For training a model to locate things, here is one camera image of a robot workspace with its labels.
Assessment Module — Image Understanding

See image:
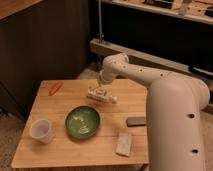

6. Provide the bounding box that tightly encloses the white plastic cup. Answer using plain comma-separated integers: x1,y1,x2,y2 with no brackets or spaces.
29,119,54,144

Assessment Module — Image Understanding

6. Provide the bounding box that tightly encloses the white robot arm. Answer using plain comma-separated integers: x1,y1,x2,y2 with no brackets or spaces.
99,53,210,171

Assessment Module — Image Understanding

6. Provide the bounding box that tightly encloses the dark grey rectangular block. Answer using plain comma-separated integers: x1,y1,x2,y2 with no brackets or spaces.
126,117,146,127

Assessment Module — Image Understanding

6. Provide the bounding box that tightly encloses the white sponge block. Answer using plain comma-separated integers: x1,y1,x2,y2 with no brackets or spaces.
115,132,132,157

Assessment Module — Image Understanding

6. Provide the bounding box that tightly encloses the wooden side table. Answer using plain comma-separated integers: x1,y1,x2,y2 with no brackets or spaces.
12,79,148,168

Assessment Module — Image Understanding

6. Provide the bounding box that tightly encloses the white plastic bottle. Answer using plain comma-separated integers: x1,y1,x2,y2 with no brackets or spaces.
87,87,117,103

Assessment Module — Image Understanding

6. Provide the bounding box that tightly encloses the green ceramic bowl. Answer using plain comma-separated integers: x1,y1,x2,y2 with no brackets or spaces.
65,106,100,139

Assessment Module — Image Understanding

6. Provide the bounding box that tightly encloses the metal shelf rack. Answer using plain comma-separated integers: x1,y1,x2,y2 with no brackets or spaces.
89,0,213,80

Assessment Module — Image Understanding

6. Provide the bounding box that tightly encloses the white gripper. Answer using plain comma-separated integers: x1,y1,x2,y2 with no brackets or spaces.
97,76,110,92

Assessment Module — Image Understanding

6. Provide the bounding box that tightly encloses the dark wooden cabinet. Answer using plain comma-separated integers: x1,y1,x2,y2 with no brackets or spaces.
0,0,90,118

